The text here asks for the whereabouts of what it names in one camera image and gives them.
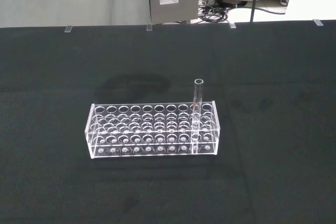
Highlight clear plastic test tube rack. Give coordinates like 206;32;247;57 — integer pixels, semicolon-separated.
84;100;222;159

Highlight black bench cloth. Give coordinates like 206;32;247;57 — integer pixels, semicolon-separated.
0;19;336;224

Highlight black coiled cables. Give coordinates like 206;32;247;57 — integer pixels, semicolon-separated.
197;0;287;24

